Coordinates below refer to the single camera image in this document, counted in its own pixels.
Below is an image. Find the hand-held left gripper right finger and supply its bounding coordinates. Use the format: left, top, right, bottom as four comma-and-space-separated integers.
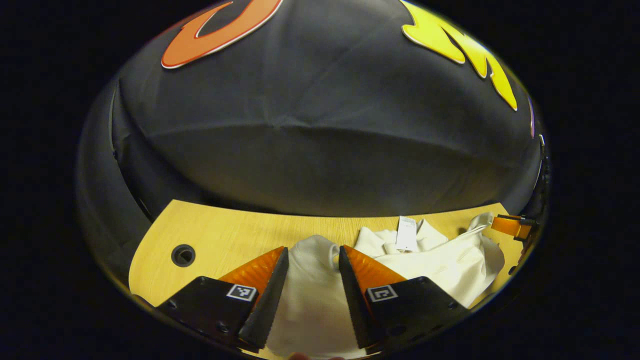
338, 244, 471, 351

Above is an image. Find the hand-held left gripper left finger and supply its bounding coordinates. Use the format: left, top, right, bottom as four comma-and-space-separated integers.
156, 246, 290, 353

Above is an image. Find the cream sweater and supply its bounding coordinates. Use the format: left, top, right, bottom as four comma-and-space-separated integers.
265, 212, 506, 360

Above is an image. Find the black backdrop cloth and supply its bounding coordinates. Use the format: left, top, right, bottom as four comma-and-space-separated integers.
76, 0, 548, 281

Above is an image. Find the black table cable grommet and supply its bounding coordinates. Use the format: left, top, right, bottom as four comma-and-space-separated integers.
171, 244, 197, 268

